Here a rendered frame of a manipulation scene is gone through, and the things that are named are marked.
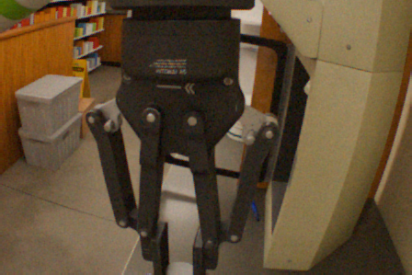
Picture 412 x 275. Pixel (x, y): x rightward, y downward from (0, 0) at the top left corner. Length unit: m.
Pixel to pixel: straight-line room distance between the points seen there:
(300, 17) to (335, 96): 0.15
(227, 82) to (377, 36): 0.43
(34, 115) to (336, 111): 2.46
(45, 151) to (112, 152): 2.64
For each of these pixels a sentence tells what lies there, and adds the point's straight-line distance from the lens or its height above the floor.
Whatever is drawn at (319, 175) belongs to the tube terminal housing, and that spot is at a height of 1.20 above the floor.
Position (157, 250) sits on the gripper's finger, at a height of 1.30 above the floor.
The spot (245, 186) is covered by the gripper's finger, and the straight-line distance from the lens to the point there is 0.24.
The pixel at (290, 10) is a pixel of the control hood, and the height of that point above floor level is 1.48.
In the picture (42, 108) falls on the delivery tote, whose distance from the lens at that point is 2.73.
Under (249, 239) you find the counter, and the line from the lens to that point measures 0.88.
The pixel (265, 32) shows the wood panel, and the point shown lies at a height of 1.40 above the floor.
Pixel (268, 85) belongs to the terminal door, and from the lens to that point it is 0.92.
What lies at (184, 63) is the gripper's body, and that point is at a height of 1.46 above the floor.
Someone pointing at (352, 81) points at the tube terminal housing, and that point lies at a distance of 0.61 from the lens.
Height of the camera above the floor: 1.50
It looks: 21 degrees down
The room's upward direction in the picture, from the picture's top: 7 degrees clockwise
